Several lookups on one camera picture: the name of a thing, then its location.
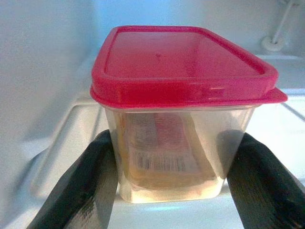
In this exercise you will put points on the clear container with pink lid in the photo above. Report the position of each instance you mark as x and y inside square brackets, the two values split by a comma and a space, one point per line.
[186, 71]

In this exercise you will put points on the white fridge shelf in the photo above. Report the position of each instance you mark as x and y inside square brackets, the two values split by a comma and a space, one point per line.
[274, 124]

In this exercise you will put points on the white fridge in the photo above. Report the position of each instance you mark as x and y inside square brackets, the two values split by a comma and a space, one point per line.
[35, 59]

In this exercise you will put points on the white tube with grommet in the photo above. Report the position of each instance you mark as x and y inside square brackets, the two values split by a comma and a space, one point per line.
[272, 44]

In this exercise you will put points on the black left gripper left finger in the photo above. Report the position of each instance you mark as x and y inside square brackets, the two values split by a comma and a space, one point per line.
[78, 186]

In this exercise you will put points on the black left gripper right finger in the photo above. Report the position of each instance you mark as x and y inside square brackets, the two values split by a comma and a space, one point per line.
[267, 190]

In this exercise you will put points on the packaged food with barcode label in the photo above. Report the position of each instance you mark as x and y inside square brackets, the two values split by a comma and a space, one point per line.
[164, 162]

